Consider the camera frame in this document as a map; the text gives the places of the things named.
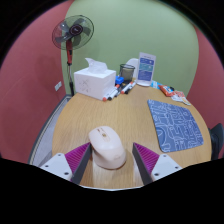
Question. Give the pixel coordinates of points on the white chair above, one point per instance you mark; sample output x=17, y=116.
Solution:
x=134, y=63

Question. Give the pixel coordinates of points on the black office chair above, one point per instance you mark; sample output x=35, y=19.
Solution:
x=218, y=138

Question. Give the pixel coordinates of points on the white snack packet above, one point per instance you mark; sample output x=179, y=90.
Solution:
x=181, y=98

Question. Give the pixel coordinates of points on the light blue snack packet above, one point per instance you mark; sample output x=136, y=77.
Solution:
x=155, y=84

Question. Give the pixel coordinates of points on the red snack packet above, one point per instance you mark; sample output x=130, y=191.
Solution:
x=166, y=90

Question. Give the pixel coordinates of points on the black white whiteboard marker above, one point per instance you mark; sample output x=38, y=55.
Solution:
x=128, y=87

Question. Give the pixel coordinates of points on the blue white sign stand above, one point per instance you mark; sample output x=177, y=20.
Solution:
x=146, y=68

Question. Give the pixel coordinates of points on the black mesh pen cup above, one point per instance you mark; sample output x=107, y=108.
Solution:
x=127, y=71

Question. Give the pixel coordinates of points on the white wall socket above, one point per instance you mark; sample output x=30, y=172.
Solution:
x=58, y=86

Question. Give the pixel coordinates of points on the black-capped whiteboard marker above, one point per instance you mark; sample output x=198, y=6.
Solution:
x=115, y=93

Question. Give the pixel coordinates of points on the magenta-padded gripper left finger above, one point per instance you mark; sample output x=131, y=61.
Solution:
x=76, y=159

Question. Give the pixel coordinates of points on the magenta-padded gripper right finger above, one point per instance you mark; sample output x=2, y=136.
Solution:
x=148, y=159

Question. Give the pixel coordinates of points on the red-pole standing fan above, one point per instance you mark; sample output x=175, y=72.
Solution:
x=73, y=31

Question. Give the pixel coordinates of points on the red-capped whiteboard marker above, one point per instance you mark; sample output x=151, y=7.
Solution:
x=108, y=95

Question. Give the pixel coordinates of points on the blue patterned mouse pad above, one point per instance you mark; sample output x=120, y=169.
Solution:
x=176, y=125

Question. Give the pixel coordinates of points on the white tissue box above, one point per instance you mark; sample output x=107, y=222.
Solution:
x=95, y=81

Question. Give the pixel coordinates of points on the cream computer mouse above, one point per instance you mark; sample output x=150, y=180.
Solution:
x=106, y=146

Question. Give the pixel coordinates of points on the blue whiteboard eraser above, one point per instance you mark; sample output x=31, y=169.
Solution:
x=119, y=80

